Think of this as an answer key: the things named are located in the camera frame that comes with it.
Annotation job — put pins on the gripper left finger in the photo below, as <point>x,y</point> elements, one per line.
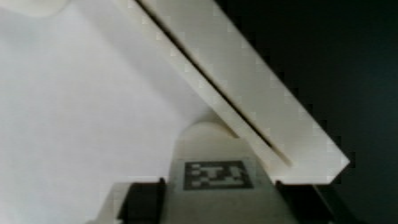
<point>134,203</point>

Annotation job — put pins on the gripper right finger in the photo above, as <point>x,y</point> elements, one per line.
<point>316,204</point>

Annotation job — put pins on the white square tabletop part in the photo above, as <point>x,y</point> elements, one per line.
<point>122,69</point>

